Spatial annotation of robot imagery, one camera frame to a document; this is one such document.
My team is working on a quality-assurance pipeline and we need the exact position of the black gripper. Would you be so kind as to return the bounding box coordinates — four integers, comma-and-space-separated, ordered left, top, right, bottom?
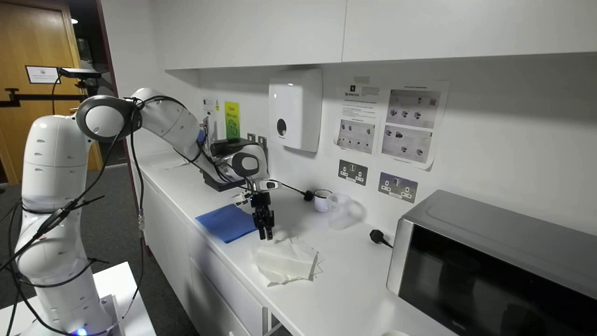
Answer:
250, 181, 276, 241

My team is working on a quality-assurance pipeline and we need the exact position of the white napkin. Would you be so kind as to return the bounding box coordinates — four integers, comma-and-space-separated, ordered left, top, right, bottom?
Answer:
252, 239, 319, 287

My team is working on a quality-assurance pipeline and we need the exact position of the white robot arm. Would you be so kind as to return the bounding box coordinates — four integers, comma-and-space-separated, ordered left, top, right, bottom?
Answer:
13, 88, 274, 336

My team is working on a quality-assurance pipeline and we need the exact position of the blue placemat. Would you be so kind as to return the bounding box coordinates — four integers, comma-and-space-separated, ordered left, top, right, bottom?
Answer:
198, 205, 256, 243

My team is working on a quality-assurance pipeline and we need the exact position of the clear glass cup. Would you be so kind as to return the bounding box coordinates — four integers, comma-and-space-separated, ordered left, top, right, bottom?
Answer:
328, 198, 366, 230

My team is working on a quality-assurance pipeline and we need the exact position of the white paper towel dispenser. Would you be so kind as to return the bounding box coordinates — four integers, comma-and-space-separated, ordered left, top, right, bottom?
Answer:
269, 67, 323, 153

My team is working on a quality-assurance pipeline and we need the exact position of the black power plug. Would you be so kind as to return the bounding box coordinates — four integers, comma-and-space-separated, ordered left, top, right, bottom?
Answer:
370, 230, 394, 248

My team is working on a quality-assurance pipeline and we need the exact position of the yellow green sign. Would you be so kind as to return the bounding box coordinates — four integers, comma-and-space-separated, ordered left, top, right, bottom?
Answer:
224, 101, 241, 138

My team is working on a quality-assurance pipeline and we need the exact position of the instruction poster sheet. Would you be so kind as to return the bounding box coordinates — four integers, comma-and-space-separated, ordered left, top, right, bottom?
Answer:
334, 80, 448, 170

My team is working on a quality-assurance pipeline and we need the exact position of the stainless steel microwave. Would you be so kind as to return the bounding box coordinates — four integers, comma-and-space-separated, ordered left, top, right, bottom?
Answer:
386, 190, 597, 336

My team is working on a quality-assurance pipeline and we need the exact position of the wooden door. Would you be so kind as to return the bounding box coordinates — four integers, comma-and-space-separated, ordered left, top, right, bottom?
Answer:
0, 0, 88, 185

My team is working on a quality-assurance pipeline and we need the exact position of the black cable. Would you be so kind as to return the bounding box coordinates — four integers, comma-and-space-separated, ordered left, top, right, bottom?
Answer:
273, 177, 317, 203

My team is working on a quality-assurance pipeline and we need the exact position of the wall socket plate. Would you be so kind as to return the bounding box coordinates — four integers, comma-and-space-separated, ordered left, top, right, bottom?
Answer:
379, 172, 418, 203
338, 161, 368, 185

